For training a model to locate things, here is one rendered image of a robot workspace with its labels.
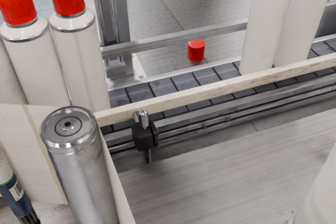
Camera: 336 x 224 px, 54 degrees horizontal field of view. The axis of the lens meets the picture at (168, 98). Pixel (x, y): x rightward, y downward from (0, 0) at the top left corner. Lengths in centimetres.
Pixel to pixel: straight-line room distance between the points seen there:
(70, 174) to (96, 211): 6
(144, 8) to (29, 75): 49
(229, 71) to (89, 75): 25
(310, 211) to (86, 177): 19
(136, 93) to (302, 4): 27
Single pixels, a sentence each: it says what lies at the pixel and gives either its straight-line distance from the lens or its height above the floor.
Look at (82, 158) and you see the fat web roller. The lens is 23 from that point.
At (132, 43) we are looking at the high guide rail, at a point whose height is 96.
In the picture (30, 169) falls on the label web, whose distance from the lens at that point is 33.
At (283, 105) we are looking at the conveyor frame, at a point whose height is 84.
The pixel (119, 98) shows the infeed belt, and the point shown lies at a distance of 52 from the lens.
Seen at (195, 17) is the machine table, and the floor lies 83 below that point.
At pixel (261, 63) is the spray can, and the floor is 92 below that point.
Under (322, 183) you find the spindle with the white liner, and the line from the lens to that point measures 30.
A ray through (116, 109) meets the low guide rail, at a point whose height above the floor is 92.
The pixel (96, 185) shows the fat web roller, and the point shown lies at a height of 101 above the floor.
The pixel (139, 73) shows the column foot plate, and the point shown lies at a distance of 63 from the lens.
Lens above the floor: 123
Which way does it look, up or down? 44 degrees down
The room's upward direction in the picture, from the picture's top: straight up
